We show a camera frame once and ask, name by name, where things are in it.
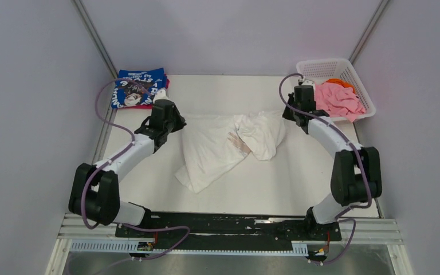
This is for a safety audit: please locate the white printed t-shirt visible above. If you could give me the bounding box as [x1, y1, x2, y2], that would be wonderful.
[175, 111, 286, 194]

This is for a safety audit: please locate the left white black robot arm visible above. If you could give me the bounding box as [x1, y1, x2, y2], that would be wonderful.
[68, 99, 186, 237]

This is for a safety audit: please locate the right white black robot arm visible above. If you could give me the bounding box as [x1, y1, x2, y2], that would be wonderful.
[282, 84, 382, 239]

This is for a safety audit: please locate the white plastic basket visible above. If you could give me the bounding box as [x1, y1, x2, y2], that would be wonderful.
[296, 58, 376, 121]

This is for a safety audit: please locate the orange t-shirt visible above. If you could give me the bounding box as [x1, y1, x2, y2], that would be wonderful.
[326, 78, 356, 94]

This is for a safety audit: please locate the pink crumpled t-shirt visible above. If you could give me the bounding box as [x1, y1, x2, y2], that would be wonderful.
[315, 82, 366, 122]

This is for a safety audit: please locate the blue folded printed t-shirt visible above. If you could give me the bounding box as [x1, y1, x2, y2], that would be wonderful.
[111, 68, 169, 109]

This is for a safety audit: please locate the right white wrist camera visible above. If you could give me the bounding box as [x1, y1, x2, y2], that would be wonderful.
[299, 79, 316, 88]

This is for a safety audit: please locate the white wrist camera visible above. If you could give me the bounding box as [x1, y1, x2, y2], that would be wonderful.
[153, 88, 169, 103]
[299, 79, 316, 88]

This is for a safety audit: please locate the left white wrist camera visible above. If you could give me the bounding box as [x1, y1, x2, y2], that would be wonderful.
[153, 88, 169, 103]

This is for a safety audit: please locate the right corner aluminium post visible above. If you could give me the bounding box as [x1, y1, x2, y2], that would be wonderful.
[348, 0, 392, 64]

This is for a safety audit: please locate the corner aluminium post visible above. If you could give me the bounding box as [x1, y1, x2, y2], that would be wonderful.
[71, 0, 118, 77]
[348, 0, 392, 64]

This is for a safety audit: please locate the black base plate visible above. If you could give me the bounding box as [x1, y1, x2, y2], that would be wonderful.
[115, 212, 341, 252]

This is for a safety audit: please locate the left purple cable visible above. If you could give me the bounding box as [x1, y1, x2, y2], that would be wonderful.
[80, 77, 191, 262]

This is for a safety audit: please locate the purple cable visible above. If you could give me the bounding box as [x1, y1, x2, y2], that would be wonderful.
[80, 77, 191, 262]
[278, 73, 374, 266]

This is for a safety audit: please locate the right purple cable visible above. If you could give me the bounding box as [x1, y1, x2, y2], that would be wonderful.
[278, 73, 374, 266]

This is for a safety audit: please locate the white slotted cable duct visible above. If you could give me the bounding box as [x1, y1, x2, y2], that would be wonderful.
[69, 239, 309, 257]

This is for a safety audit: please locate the left corner aluminium post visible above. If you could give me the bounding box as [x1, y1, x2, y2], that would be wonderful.
[71, 0, 118, 77]

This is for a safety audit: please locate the aluminium frame rail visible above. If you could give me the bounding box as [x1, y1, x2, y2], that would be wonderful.
[57, 214, 404, 245]

